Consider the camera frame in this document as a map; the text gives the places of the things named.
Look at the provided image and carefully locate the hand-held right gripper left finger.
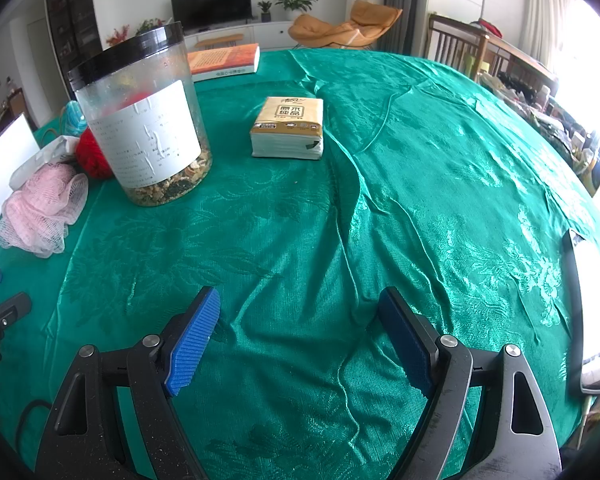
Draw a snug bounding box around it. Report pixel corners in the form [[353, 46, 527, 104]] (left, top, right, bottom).
[[34, 286, 221, 480]]

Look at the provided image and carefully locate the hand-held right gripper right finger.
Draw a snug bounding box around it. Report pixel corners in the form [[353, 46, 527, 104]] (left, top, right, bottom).
[[378, 287, 563, 480]]

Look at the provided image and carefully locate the pink mesh bath pouf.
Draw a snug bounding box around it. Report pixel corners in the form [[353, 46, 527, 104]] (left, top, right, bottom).
[[0, 162, 90, 259]]

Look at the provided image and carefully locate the red yarn ball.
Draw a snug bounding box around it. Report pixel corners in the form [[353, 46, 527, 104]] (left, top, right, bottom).
[[75, 127, 115, 181]]

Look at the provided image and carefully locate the blue patterned fabric sachet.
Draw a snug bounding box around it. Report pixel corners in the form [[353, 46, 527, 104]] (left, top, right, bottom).
[[61, 101, 88, 136]]

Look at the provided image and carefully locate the yellow tissue pack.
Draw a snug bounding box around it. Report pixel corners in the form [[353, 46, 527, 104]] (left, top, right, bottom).
[[250, 96, 325, 161]]

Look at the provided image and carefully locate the white board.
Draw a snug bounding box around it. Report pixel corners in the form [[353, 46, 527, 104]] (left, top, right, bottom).
[[0, 112, 42, 261]]

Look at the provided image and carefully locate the white plastic bag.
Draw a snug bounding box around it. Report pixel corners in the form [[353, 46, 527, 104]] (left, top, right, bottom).
[[10, 132, 83, 188]]

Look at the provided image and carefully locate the green patterned tablecloth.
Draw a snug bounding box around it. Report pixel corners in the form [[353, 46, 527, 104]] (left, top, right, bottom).
[[0, 49, 600, 480]]

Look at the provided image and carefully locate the clear jar with black lid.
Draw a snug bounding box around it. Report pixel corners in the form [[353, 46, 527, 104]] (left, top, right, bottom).
[[67, 21, 214, 207]]

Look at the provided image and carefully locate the black display cabinet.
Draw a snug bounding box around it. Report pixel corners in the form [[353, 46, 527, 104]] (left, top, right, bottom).
[[44, 0, 103, 101]]

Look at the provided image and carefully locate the pile of household clutter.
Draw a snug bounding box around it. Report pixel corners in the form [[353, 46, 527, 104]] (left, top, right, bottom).
[[472, 55, 600, 221]]

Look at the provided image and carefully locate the orange cover book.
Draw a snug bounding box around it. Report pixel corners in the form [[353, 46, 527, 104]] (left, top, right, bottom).
[[186, 43, 261, 83]]

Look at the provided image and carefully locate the green plant with red pot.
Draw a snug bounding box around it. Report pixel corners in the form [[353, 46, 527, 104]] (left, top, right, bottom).
[[135, 18, 167, 36]]

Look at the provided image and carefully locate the small wooden stool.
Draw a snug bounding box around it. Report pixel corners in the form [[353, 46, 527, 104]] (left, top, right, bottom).
[[195, 34, 244, 50]]

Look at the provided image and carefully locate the wooden slatted bench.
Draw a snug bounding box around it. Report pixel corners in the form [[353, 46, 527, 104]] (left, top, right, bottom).
[[424, 12, 558, 96]]

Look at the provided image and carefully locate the white television cabinet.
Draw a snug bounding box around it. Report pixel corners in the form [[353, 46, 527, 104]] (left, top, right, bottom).
[[182, 19, 301, 53]]

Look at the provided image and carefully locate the orange lounge chair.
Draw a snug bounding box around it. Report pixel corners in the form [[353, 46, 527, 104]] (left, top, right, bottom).
[[287, 0, 403, 51]]

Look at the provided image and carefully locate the grey curtain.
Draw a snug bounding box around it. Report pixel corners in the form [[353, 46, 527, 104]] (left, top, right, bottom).
[[382, 0, 433, 56]]

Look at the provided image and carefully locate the black flat television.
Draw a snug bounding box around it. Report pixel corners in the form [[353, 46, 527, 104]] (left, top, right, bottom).
[[171, 0, 253, 31]]

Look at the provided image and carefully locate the black cable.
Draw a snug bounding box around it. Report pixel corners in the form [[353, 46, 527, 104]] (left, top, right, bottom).
[[17, 399, 56, 456]]

